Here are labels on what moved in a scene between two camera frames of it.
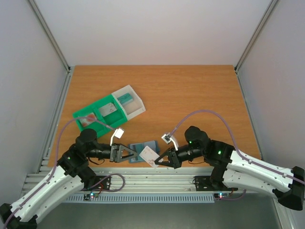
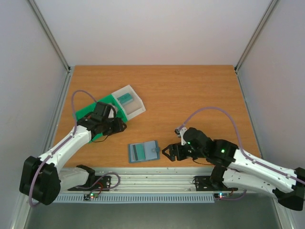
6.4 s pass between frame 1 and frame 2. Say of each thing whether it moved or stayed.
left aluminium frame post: stayed
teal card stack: stayed
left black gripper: moved
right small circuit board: stayed
